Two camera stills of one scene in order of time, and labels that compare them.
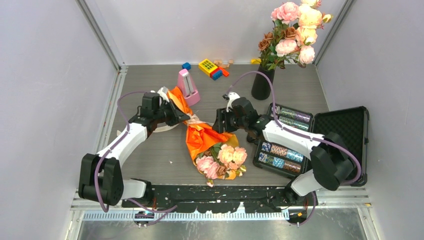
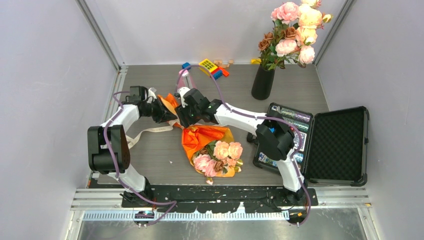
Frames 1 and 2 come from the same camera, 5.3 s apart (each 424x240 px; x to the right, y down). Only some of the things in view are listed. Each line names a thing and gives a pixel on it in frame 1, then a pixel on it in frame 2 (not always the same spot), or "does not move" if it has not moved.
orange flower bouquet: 215,154 does not move
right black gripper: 222,115 to 182,112
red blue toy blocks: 217,73 does not move
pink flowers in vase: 293,34 does not move
